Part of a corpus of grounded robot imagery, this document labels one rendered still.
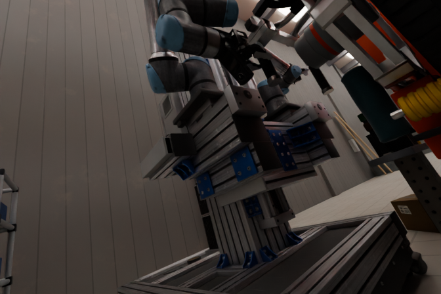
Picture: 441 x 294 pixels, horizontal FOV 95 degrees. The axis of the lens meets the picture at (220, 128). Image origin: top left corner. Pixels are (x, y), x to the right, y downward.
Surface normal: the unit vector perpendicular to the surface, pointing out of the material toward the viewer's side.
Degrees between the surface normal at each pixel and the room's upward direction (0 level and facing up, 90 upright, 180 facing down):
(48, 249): 90
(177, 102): 90
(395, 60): 135
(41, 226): 90
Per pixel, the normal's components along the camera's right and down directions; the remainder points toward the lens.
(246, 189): -0.77, -0.01
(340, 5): -0.37, 0.63
